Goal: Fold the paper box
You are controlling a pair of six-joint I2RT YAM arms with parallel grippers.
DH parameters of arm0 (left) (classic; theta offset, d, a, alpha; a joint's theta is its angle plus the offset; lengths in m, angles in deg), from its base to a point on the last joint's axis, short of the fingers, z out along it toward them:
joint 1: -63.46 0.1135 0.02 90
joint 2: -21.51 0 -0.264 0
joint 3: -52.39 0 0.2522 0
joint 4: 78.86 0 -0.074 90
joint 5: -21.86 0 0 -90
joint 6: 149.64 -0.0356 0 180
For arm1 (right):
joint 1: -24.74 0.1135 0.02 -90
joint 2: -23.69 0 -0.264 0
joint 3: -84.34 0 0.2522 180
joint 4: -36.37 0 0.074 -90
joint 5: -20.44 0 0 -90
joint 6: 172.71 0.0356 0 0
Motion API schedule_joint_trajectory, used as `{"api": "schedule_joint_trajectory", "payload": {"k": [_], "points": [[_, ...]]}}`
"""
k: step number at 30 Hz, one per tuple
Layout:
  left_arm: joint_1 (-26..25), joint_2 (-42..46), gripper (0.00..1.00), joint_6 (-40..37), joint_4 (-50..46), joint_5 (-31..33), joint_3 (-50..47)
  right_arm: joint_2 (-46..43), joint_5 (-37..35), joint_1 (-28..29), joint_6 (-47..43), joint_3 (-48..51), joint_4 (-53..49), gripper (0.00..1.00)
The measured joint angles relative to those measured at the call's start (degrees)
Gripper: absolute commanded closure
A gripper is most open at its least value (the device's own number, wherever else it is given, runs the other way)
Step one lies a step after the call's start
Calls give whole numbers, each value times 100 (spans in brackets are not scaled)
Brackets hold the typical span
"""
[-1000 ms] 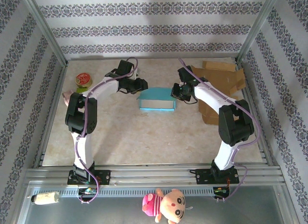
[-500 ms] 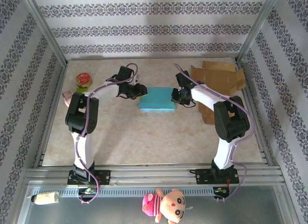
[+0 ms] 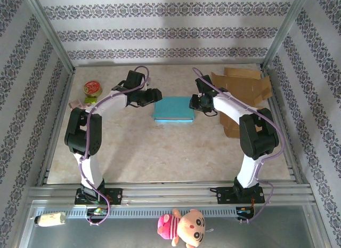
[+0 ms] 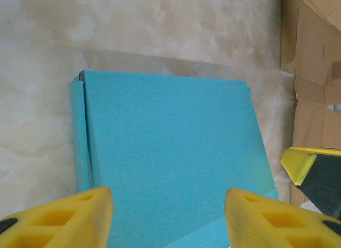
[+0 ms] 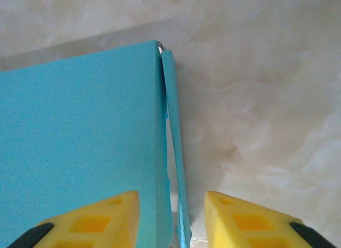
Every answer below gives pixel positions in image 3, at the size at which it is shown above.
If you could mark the beige cork-coloured bottle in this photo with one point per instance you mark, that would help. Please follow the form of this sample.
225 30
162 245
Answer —
49 219

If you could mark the left aluminium side rail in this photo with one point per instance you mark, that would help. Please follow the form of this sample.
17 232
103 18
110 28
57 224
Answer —
62 104

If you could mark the left aluminium frame post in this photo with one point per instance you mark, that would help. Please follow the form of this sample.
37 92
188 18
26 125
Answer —
50 32

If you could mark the left small circuit board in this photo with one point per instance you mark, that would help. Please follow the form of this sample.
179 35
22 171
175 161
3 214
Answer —
98 211

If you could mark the aluminium side rail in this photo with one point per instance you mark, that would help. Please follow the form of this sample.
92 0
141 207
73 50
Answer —
62 104
277 109

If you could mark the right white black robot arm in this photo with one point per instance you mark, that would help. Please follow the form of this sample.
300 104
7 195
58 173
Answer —
257 136

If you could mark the white and blue paper box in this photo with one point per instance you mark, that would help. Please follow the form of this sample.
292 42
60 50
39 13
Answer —
173 108

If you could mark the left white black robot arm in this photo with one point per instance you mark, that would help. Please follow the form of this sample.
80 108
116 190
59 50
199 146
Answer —
80 136

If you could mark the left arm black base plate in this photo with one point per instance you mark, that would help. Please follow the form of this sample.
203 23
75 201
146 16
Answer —
114 196

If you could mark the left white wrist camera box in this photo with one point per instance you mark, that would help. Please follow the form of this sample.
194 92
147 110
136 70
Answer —
148 83

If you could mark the red round tin can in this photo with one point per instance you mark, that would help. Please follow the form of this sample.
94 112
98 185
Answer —
92 88

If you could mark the right small circuit board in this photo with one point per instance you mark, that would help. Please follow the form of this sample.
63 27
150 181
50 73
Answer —
244 212

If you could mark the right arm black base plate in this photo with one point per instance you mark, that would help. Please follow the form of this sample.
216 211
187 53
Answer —
225 196

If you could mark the aluminium frame post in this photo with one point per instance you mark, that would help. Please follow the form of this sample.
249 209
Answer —
50 32
283 32

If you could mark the pink plush doll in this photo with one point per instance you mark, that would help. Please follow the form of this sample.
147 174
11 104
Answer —
183 226

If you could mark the small circuit board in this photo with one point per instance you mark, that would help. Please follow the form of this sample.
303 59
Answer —
98 211
244 212

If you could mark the right aluminium side rail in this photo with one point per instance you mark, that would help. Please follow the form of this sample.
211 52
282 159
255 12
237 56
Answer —
277 109

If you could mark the grey metal sheet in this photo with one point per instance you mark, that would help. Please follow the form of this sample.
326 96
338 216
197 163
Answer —
120 234

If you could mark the aluminium mounting rail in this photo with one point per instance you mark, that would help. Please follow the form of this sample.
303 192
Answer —
170 193

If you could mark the small green wrapped candy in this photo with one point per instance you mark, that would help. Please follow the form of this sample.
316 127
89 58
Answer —
90 100

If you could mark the right aluminium frame post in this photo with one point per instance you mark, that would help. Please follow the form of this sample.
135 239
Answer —
283 32

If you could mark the brown cardboard box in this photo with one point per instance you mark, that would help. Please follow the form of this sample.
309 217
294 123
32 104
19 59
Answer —
239 85

